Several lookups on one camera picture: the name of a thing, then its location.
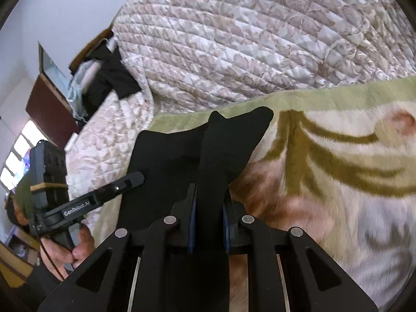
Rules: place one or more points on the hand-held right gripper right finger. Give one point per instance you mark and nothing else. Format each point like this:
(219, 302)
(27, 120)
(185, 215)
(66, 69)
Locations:
(226, 232)

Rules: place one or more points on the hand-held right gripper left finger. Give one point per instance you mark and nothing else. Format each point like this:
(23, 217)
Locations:
(191, 222)

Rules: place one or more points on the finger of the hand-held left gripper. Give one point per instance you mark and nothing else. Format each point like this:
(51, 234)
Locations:
(125, 183)

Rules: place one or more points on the black pants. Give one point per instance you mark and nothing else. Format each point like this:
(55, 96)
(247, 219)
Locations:
(169, 156)

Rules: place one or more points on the person's left forearm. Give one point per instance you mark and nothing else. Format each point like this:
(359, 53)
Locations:
(39, 287)

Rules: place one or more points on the person's left hand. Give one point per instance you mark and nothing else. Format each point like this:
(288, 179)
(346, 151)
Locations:
(85, 243)

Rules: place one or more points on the bright window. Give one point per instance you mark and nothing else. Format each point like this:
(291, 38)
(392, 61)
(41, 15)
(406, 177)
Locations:
(19, 149)

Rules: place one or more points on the person's head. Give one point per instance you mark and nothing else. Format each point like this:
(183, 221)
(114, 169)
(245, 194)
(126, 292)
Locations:
(24, 201)

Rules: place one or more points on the dark brown wooden cabinet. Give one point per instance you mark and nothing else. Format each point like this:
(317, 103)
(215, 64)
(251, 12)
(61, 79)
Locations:
(48, 110)

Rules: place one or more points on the grey white cloth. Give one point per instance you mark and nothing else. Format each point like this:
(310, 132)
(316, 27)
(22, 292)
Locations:
(76, 99)

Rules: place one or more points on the light wooden furniture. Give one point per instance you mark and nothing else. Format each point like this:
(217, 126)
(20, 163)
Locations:
(13, 263)

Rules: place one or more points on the black garment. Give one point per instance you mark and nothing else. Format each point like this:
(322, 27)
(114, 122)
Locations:
(110, 74)

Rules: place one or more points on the floral fleece blanket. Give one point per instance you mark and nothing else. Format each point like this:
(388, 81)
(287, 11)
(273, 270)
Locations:
(325, 175)

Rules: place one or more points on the wooden headboard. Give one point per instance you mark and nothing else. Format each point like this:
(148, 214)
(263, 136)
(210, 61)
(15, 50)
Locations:
(94, 42)

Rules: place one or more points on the beige quilted bedspread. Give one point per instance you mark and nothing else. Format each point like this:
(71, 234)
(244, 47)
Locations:
(243, 39)

